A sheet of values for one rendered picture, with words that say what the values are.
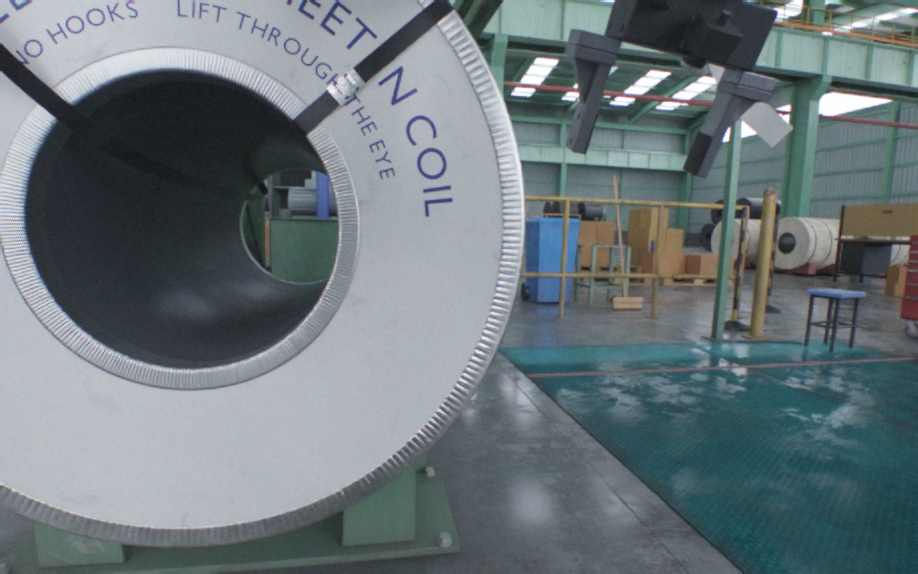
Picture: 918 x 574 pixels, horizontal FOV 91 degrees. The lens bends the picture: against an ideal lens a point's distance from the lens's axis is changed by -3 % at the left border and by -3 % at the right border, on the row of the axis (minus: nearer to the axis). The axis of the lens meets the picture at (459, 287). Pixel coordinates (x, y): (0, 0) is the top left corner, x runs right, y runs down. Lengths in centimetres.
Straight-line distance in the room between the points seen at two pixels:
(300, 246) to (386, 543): 244
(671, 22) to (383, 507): 110
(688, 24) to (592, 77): 9
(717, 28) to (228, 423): 90
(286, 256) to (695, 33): 313
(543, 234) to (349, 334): 428
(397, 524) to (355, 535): 10
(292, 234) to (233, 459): 253
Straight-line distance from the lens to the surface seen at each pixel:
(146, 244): 137
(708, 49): 46
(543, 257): 506
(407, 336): 87
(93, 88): 98
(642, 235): 1049
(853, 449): 234
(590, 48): 46
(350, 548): 128
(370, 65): 89
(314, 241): 336
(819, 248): 1281
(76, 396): 103
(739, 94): 53
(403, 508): 124
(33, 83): 100
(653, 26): 47
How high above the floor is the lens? 78
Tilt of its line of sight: 7 degrees down
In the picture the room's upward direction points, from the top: 2 degrees clockwise
